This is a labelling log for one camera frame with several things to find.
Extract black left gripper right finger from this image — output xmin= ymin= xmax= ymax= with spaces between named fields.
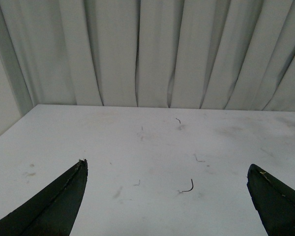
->
xmin=247 ymin=164 xmax=295 ymax=236

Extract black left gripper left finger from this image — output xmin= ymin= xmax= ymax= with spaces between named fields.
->
xmin=0 ymin=160 xmax=88 ymax=236

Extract white pleated curtain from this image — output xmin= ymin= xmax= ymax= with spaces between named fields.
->
xmin=0 ymin=0 xmax=295 ymax=146

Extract curved dark wire piece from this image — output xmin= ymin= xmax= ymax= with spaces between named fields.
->
xmin=178 ymin=178 xmax=194 ymax=193

